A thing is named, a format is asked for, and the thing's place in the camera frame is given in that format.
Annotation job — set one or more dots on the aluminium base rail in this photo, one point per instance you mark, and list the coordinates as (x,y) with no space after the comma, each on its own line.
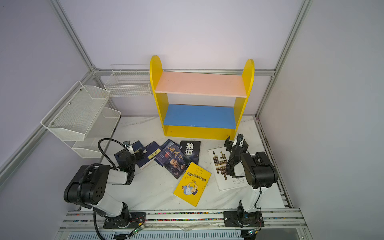
(183,225)

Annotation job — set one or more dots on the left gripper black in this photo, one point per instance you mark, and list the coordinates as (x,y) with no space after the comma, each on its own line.
(136,153)

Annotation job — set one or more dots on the black wolf cover book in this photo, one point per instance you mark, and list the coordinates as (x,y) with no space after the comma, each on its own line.
(192,150)

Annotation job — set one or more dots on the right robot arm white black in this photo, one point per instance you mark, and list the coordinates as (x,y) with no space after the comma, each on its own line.
(259,173)

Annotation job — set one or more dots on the navy book leftmost yellow label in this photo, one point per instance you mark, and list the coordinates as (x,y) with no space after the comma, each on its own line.
(136,145)

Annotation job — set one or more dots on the white mesh two-tier rack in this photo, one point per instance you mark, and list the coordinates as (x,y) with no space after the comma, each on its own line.
(81,118)

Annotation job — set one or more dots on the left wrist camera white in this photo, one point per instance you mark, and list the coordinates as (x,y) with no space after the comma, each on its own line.
(128,146)

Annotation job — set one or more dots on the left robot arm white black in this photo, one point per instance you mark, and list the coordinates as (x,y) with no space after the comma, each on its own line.
(87,189)

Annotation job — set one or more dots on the white portfolio book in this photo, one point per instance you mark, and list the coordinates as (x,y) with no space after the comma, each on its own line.
(219,158)

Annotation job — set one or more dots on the dark purple portrait book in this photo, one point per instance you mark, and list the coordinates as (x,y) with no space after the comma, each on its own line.
(174,160)

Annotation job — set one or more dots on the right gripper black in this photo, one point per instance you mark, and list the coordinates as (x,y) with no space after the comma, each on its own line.
(235,148)

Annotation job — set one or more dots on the yellow bookshelf pink blue shelves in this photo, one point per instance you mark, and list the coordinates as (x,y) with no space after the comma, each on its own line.
(198,121)

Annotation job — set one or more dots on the navy book yellow label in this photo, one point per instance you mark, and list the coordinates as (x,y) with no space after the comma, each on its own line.
(147,154)
(136,145)
(165,144)

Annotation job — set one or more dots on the yellow cartoon cover book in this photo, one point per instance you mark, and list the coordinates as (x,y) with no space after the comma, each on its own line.
(192,184)

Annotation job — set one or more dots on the navy book right yellow label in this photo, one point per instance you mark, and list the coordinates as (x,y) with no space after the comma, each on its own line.
(165,144)

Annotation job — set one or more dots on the white wire basket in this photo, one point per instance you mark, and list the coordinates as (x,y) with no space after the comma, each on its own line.
(132,83)

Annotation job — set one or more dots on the navy book middle yellow label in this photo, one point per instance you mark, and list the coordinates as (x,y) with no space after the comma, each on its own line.
(147,154)

